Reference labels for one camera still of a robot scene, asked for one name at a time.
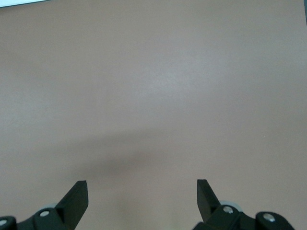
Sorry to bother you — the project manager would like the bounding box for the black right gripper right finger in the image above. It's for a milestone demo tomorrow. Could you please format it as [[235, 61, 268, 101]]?
[[193, 179, 295, 230]]

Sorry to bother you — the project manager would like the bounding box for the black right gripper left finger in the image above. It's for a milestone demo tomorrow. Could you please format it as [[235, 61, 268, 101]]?
[[0, 181, 89, 230]]

